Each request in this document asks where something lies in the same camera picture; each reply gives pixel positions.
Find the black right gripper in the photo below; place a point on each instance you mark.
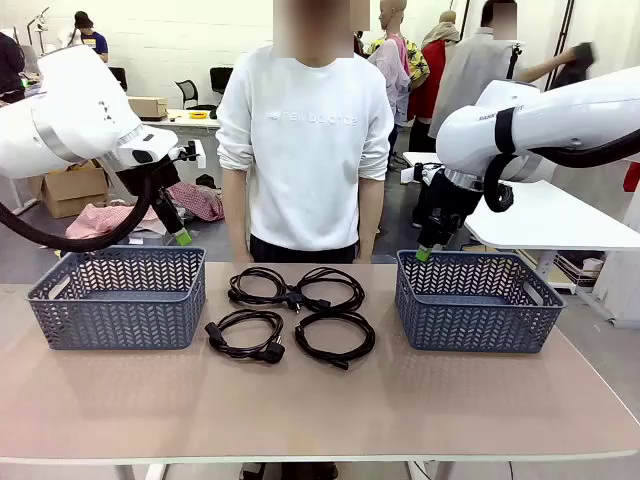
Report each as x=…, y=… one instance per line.
x=450, y=200

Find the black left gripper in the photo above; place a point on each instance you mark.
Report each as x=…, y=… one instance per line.
x=167, y=177

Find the person's left forearm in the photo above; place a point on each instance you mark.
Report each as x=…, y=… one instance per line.
x=370, y=210

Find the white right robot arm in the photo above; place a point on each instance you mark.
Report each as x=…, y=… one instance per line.
x=575, y=115

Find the person's right forearm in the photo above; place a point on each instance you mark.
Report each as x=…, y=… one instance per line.
x=237, y=210

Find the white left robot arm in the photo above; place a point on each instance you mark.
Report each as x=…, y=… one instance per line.
x=75, y=100

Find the person's left hand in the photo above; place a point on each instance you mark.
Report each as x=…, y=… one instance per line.
x=368, y=252

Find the person's right hand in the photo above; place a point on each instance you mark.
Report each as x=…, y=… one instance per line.
x=242, y=254

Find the pink checkered cloth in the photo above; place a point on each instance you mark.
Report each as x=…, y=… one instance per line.
x=200, y=200

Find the blue-grey perforated plastic basket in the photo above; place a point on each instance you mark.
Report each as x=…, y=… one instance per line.
x=475, y=325
x=125, y=320

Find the white desk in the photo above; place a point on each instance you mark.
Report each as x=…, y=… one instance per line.
x=185, y=122

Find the large open cardboard box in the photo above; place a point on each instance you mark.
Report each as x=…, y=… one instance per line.
x=75, y=195

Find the yellow tape roll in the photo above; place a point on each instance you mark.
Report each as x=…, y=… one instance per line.
x=198, y=115

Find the small cardboard box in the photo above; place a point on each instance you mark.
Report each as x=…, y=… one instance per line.
x=147, y=107

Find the white table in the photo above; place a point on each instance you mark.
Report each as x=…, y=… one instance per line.
x=550, y=220

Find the black mesh office chair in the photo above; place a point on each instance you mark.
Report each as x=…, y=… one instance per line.
x=187, y=92

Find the person in white sweatshirt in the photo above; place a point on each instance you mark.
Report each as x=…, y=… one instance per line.
x=305, y=150

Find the low rack with boxes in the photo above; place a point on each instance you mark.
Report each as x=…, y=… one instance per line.
x=585, y=267

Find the person in grey shirt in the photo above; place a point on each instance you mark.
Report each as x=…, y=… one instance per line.
x=465, y=75

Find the mannequin with red cloak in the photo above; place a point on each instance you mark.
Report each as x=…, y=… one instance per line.
x=435, y=70

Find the mannequin with floral shirt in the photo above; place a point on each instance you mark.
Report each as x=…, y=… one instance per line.
x=400, y=65

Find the white board panel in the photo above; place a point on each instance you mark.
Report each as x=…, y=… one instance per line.
x=620, y=285

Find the person with black hat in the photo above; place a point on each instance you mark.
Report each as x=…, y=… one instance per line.
x=95, y=42

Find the black tripod stand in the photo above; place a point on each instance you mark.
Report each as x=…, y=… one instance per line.
x=514, y=62

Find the white table leg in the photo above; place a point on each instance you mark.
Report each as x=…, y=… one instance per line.
x=137, y=472
x=425, y=471

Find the red object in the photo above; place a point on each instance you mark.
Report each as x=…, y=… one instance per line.
x=632, y=177

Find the person in dark jacket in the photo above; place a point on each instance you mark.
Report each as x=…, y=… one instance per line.
x=10, y=65

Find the black light stand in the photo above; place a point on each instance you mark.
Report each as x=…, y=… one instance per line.
x=562, y=45

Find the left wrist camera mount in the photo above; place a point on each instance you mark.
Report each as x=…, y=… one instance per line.
x=190, y=150

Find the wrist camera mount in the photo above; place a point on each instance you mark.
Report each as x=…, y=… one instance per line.
x=190, y=150
x=415, y=172

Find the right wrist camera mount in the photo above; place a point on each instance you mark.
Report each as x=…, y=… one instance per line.
x=415, y=172

